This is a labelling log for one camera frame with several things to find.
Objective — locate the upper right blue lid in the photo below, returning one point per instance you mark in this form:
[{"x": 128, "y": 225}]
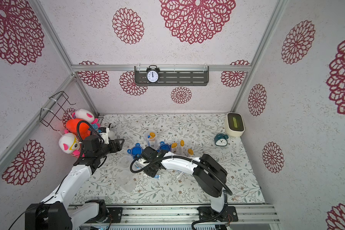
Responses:
[{"x": 164, "y": 146}]

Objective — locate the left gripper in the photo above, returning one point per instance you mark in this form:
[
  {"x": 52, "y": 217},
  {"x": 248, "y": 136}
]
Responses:
[{"x": 119, "y": 147}]

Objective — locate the white small plush dog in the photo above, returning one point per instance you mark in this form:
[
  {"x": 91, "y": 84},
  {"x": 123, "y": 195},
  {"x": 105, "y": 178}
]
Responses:
[{"x": 111, "y": 133}]

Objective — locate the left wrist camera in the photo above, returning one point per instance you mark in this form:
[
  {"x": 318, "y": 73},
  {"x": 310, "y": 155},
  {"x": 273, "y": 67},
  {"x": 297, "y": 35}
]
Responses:
[{"x": 104, "y": 133}]

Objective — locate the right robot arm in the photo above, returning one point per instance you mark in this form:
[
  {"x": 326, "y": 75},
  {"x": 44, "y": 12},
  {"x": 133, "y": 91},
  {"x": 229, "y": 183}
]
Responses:
[{"x": 209, "y": 174}]

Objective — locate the upper white pink plush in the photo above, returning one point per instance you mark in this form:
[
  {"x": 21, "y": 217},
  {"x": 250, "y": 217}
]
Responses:
[{"x": 85, "y": 115}]

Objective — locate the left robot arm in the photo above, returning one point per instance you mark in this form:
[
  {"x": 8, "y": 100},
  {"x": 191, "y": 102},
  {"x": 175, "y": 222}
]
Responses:
[{"x": 52, "y": 212}]

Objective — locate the clear plastic container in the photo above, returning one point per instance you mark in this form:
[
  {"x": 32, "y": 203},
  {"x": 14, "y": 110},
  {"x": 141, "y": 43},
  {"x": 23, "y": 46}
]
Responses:
[
  {"x": 126, "y": 180},
  {"x": 152, "y": 144},
  {"x": 124, "y": 162}
]

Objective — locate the black wire basket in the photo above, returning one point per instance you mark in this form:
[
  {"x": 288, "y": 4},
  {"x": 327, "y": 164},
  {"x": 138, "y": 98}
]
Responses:
[{"x": 57, "y": 103}]

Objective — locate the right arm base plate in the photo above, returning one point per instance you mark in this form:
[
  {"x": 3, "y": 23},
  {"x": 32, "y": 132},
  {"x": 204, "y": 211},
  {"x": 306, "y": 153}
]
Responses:
[{"x": 229, "y": 214}]

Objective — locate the left blue container lid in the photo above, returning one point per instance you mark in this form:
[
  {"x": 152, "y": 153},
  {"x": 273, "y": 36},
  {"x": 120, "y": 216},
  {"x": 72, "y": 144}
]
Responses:
[{"x": 135, "y": 151}]

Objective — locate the teal alarm clock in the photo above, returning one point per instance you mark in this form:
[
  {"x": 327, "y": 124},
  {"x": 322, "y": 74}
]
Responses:
[{"x": 221, "y": 140}]

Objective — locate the cream box with green window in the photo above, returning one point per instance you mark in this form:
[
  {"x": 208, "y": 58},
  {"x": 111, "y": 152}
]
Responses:
[{"x": 234, "y": 125}]

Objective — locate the red plush toy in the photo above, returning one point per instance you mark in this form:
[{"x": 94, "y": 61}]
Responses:
[{"x": 78, "y": 127}]

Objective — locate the lower white pink plush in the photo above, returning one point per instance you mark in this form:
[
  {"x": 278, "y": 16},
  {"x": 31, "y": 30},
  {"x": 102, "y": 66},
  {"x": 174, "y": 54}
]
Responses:
[{"x": 70, "y": 144}]

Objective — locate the black alarm clock on shelf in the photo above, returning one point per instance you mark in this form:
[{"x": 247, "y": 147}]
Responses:
[{"x": 153, "y": 74}]

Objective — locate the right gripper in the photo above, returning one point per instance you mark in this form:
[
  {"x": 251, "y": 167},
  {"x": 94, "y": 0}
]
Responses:
[{"x": 148, "y": 154}]

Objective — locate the grey wall shelf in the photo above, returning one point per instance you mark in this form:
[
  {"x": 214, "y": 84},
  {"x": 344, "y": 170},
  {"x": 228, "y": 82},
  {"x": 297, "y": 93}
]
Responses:
[{"x": 174, "y": 77}]

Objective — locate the white pink plush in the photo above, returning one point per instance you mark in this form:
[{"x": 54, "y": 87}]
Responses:
[
  {"x": 85, "y": 115},
  {"x": 70, "y": 144}
]

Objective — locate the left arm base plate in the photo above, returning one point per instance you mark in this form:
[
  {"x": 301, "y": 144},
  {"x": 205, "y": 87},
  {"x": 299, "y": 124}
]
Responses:
[{"x": 109, "y": 215}]

